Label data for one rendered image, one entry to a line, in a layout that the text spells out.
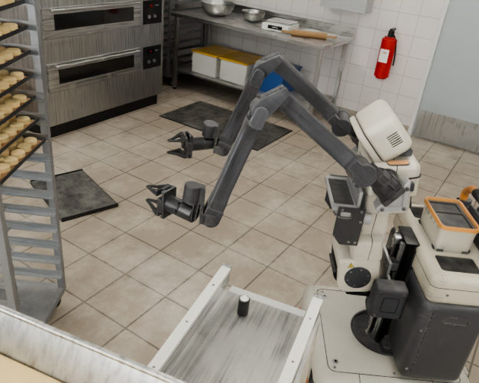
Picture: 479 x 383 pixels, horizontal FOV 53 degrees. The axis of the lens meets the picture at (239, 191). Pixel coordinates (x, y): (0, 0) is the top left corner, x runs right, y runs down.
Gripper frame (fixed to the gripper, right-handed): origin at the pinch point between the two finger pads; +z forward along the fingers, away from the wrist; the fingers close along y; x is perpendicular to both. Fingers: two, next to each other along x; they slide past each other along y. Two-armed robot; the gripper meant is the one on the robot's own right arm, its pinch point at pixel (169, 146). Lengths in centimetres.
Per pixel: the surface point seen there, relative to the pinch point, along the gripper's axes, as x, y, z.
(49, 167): 27, 17, 44
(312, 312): -97, 8, -6
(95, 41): 270, 21, -32
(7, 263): -13, 35, 66
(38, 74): 27, -23, 45
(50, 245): 28, 59, 46
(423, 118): 157, 72, -346
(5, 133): 12, -6, 60
